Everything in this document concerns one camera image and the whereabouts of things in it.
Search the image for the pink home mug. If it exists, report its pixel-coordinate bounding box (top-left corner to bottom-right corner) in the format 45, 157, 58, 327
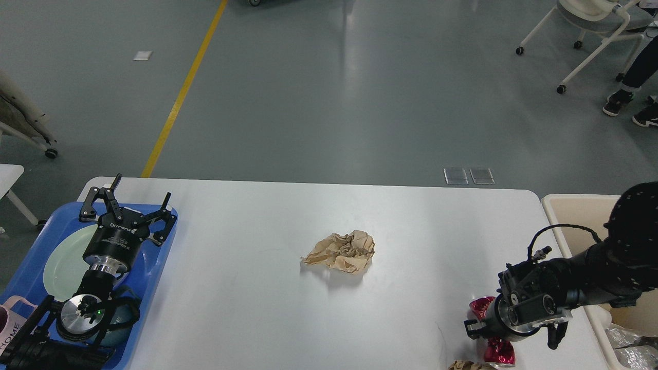
1, 295, 38, 354

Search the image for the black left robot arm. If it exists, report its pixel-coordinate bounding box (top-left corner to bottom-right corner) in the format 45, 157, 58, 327
2, 175, 178, 369

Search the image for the red foil wrapper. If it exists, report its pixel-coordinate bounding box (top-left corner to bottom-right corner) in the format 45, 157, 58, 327
468, 297, 516, 368

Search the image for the blue plastic tray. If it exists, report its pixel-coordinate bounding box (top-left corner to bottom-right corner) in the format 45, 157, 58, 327
2, 202, 175, 369

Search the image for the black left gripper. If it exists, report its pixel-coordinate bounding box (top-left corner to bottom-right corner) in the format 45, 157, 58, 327
78, 175, 178, 271

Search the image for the white side table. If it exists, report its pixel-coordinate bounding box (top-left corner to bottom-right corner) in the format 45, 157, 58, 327
1, 164, 40, 227

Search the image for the teal home mug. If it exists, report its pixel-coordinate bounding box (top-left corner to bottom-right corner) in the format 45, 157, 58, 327
101, 284, 141, 347

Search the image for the person with black sneakers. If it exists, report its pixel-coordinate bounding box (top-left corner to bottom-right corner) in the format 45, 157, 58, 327
602, 36, 657, 128

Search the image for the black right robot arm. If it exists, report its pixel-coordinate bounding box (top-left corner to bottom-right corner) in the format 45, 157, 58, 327
464, 182, 657, 350

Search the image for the white rolling chair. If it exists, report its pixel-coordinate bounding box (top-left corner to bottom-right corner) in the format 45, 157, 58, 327
515, 1, 655, 94

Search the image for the mint green plate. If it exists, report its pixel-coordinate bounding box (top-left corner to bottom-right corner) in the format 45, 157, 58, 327
43, 225, 129, 302

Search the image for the silver foil bag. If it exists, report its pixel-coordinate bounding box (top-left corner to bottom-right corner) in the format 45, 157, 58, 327
606, 325, 657, 369

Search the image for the brown paper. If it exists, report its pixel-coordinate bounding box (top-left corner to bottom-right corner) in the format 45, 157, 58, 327
301, 230, 376, 274

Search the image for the brown paper ball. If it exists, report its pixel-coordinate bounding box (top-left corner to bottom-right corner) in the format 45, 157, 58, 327
447, 360, 496, 370

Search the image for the beige chair at left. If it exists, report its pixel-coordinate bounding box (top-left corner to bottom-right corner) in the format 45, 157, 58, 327
1, 70, 59, 159

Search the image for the beige plastic bin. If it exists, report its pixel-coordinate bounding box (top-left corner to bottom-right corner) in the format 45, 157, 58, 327
541, 194, 657, 369

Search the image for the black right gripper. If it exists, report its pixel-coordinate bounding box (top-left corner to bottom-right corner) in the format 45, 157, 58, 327
464, 295, 569, 350

